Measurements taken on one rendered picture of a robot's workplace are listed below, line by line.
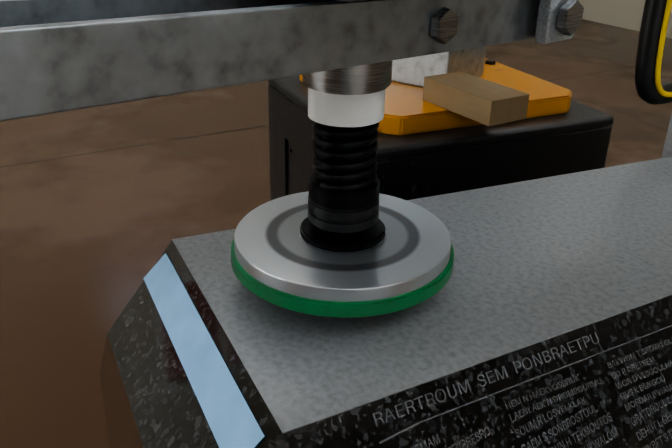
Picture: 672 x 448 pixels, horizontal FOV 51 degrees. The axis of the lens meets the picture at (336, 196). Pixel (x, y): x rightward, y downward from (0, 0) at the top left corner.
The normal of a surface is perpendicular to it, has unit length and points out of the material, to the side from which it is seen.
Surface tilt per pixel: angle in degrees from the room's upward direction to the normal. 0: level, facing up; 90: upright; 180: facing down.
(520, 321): 0
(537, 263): 0
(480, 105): 90
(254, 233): 0
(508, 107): 90
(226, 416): 44
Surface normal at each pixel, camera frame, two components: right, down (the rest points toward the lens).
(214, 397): -0.62, -0.54
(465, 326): 0.02, -0.91
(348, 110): 0.02, 0.41
